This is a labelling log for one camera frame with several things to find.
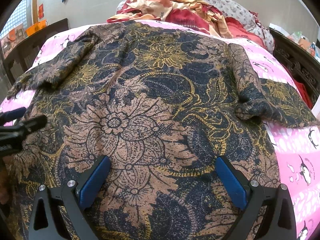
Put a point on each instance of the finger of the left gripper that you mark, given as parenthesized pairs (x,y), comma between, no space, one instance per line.
(27,127)
(11,115)

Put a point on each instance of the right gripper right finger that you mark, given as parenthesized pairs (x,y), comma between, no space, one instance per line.
(249,196)

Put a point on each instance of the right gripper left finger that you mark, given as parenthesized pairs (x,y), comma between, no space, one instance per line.
(75,196)

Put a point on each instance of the brown floral batik shirt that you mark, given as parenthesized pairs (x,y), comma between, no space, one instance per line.
(150,129)

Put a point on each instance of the dark wooden footboard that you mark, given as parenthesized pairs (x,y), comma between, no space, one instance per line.
(30,47)

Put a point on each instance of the orange box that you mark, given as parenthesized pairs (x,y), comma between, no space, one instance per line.
(36,27)

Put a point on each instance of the glass block window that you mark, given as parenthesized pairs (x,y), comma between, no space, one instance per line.
(21,15)

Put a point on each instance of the dark carved wooden headboard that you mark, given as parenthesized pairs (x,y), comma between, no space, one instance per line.
(301,65)

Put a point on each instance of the clutter on bedside shelf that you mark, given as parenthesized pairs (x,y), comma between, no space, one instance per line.
(299,39)

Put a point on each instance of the red and cream floral blanket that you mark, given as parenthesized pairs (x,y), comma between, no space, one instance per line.
(194,14)

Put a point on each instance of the grey floral pillow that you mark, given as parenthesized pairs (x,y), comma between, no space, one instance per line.
(248,19)

